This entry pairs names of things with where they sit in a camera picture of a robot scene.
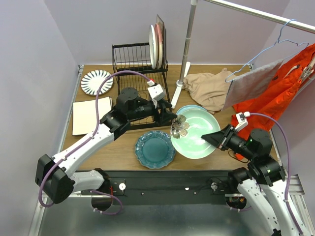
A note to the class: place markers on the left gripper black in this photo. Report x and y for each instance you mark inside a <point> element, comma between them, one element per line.
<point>165,116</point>

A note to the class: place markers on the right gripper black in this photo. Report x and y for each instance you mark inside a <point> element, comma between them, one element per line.
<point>221,138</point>

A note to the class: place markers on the mint green plate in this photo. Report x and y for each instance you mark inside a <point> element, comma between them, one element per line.
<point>187,129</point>

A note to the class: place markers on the beige plate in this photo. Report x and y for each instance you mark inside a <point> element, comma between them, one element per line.
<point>189,107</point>

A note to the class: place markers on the teal scalloped plate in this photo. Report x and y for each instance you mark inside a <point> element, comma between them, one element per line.
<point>154,149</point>

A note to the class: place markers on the large white black-rimmed plate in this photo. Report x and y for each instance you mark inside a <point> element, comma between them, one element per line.
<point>111,102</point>

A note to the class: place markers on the white blue striped plate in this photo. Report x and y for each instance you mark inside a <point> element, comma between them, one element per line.
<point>91,82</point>

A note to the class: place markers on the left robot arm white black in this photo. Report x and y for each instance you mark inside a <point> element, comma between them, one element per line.
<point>57,176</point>

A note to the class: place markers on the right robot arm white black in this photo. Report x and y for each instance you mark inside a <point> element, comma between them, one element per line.
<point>263,182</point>

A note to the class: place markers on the beige cloth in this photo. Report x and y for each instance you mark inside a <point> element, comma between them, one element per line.
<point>208,90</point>

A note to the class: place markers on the grey cloth on hanger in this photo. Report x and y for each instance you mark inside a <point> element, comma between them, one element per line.
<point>251,84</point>

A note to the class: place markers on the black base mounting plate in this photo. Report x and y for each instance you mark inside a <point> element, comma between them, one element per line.
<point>156,187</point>

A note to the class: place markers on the pink plate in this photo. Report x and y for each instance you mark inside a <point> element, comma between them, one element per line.
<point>158,33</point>

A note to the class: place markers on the orange garment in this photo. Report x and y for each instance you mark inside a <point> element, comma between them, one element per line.
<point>282,88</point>

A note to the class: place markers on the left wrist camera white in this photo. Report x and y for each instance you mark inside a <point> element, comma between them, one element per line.
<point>156,92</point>

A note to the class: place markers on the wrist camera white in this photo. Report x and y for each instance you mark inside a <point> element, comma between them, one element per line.
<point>242,120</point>
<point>156,92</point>

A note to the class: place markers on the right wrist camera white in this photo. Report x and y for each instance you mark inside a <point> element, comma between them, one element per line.
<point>242,120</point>

